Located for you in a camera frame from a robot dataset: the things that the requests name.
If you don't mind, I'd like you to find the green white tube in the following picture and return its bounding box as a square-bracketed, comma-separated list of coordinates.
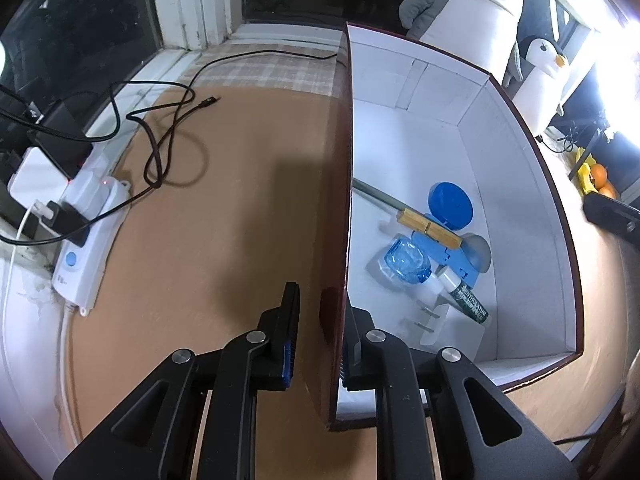
[431, 266, 490, 325]

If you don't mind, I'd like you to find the blue round tape measure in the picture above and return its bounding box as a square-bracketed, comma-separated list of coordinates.
[427, 182, 474, 231]

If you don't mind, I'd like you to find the blue phone stand plate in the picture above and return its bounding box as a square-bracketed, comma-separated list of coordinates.
[411, 231, 480, 288]

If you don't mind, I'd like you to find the red box white interior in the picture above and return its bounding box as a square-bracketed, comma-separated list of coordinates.
[321, 24, 585, 430]

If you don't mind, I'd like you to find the clear blue glass bottle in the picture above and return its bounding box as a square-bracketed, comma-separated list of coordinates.
[380, 236, 432, 285]

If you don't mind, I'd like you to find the orange front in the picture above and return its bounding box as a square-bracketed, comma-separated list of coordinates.
[598, 182, 617, 200]

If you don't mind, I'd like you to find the orange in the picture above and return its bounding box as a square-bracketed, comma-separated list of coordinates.
[589, 164, 608, 190]
[598, 182, 617, 200]

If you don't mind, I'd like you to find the orange left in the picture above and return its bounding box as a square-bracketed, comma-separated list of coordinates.
[589, 164, 608, 190]

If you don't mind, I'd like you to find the yellow fruit bowl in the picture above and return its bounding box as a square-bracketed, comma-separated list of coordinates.
[576, 155, 600, 196]

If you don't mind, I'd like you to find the small penguin plush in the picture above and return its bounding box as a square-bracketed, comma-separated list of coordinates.
[512, 38, 570, 136]

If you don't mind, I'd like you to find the black plug adapter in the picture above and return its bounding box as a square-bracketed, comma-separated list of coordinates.
[41, 200, 90, 247]

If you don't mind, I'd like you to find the large penguin plush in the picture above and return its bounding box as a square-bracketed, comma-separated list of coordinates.
[398, 0, 524, 86]

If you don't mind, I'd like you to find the white power strip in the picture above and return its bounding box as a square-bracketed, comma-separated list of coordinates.
[52, 169, 132, 317]

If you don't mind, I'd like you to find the white charger brick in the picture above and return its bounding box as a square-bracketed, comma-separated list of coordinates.
[8, 146, 68, 208]

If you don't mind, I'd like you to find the black charger brick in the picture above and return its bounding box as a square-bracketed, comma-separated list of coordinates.
[27, 101, 93, 180]

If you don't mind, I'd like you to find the ring light stand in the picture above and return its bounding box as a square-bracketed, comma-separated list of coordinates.
[567, 127, 604, 180]

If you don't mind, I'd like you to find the white cable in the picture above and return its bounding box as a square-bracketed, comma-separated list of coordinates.
[0, 199, 82, 451]

